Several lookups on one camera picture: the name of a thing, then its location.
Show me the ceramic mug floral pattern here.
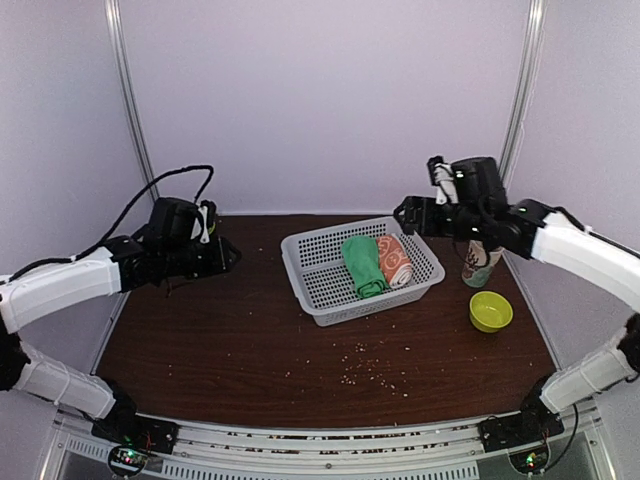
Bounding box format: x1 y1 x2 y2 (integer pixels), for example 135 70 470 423
461 240 504 289

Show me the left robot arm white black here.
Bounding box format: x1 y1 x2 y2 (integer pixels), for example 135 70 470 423
1 197 242 444

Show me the orange rabbit pattern towel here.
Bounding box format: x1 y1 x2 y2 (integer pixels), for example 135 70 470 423
376 235 413 289

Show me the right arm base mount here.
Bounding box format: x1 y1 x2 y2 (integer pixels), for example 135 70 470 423
478 412 565 476

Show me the lime green bowl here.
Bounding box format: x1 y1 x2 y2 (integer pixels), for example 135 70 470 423
469 291 513 333

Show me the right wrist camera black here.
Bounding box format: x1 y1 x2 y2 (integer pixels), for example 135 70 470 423
427 156 458 205

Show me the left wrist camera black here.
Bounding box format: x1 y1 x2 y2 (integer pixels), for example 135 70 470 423
191 200 217 244

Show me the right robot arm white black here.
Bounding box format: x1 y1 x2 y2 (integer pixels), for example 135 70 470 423
392 156 639 442

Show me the aluminium frame post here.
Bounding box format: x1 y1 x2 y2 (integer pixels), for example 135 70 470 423
104 0 154 182
499 0 547 183

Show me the right aluminium frame post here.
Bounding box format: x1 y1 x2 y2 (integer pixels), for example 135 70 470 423
499 0 547 183

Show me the aluminium front rail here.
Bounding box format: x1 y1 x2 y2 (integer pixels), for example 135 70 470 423
52 394 609 480

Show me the green microfiber towel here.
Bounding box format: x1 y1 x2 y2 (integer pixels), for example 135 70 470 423
341 235 389 299

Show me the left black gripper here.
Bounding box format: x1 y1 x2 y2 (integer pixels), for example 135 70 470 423
162 234 241 279

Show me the left aluminium frame post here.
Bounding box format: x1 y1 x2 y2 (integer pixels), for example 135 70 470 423
104 0 154 182

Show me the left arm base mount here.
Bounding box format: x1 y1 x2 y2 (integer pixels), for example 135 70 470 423
91 416 179 479

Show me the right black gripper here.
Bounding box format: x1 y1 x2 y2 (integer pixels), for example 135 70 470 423
394 195 488 243

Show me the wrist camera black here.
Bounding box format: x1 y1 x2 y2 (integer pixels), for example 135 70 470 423
427 156 458 205
191 200 217 244

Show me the white plastic mesh basket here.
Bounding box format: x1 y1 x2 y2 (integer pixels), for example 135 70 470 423
281 216 445 327

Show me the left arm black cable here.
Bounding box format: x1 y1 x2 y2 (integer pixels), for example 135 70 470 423
0 164 216 286

